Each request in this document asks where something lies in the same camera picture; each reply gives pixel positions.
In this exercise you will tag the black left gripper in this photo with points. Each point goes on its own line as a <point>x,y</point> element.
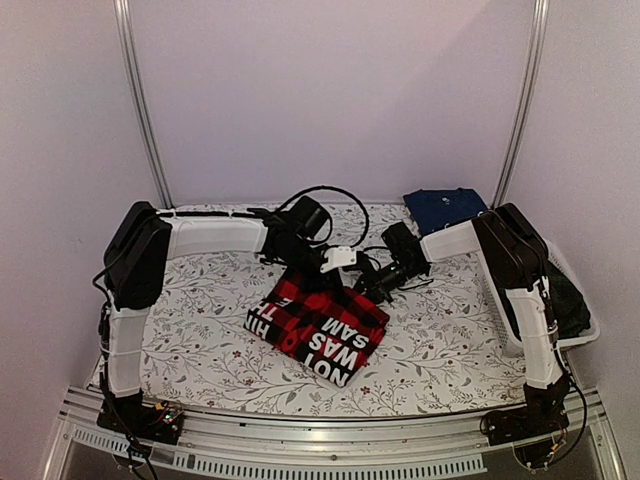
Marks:
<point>333,281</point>

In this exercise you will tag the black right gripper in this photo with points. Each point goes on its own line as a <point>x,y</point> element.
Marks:
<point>373,288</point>

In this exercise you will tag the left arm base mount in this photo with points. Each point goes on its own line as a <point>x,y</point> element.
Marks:
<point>162,422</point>

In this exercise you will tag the left aluminium frame post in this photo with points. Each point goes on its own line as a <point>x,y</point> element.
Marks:
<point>124,25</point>

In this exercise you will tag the folded navy blue shirt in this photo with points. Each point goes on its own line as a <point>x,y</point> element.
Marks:
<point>434,210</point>

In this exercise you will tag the aluminium frame post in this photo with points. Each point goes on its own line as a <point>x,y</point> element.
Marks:
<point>534,57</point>
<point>124,25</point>

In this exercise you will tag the floral patterned table cloth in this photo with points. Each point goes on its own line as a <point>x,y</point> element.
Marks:
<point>438,354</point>

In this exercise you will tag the red black plaid shirt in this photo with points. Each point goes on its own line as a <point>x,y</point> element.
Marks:
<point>331,333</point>

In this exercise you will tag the aluminium front rail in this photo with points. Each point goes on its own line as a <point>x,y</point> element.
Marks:
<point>219,444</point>

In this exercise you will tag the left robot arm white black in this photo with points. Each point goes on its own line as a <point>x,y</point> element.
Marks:
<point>132,279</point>

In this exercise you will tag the right aluminium frame post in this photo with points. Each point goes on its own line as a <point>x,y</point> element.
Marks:
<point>534,57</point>

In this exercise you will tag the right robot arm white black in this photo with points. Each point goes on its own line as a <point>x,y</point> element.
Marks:
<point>516,258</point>

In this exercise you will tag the white plastic laundry basket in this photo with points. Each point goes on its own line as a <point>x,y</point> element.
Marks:
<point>503,317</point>

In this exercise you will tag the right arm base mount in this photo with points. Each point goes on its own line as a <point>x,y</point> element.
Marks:
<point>530,420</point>

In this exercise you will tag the dark green plaid garment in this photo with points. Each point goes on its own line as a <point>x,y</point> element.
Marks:
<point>569,307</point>

